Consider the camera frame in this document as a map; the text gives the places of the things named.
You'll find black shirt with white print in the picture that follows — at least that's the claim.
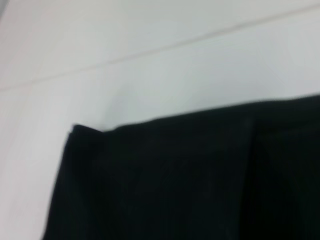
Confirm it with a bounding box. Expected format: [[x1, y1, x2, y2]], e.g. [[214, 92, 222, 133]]
[[41, 92, 320, 240]]

